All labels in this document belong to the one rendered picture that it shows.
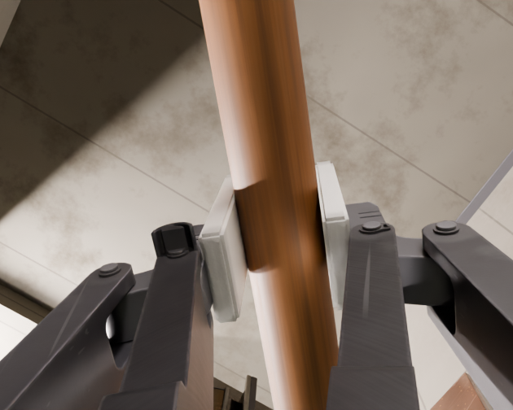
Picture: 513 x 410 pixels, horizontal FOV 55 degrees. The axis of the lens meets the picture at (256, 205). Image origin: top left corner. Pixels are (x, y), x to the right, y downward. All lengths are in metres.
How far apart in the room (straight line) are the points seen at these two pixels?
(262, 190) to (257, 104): 0.03
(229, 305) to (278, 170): 0.05
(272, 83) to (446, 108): 3.91
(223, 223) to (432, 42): 3.86
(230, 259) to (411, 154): 3.90
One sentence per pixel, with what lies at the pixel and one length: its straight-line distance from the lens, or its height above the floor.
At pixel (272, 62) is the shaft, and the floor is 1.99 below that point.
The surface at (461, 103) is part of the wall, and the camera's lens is 4.09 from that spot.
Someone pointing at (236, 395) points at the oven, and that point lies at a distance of 2.21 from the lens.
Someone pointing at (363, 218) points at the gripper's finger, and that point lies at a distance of 0.16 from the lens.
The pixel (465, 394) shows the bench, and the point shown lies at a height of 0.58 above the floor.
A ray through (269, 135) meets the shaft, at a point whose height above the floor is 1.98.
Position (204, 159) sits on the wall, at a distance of 3.95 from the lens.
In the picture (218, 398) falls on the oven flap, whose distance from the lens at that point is 2.11.
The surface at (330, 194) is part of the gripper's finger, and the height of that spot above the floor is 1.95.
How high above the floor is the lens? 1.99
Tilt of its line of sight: 7 degrees down
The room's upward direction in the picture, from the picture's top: 59 degrees counter-clockwise
